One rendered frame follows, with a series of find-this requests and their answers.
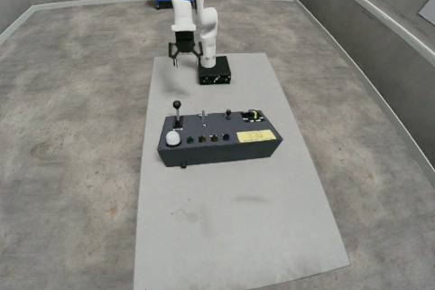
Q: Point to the dark grey console panel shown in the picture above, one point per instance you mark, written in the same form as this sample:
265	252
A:
216	137

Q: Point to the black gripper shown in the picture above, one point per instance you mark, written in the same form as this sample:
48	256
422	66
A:
185	45

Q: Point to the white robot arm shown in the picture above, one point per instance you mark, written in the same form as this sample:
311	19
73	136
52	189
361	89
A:
205	18

